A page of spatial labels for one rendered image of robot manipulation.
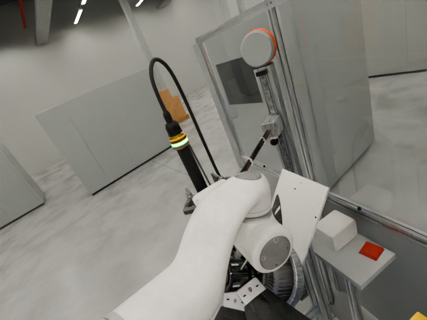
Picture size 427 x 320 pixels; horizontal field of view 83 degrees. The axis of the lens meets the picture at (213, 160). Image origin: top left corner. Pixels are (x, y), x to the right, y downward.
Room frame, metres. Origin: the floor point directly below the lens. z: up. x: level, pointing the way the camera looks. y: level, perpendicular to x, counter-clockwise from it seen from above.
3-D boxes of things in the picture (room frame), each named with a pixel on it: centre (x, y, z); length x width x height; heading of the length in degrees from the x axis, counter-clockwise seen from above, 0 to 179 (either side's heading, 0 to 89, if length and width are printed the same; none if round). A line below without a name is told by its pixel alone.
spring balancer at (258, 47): (1.15, -0.39, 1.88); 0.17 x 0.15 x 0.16; 17
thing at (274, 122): (1.08, -0.33, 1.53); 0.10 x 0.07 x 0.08; 142
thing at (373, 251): (0.77, -0.52, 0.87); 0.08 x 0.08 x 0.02; 26
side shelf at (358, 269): (0.86, -0.43, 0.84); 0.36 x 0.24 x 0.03; 17
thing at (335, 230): (0.94, -0.44, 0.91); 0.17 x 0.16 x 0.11; 107
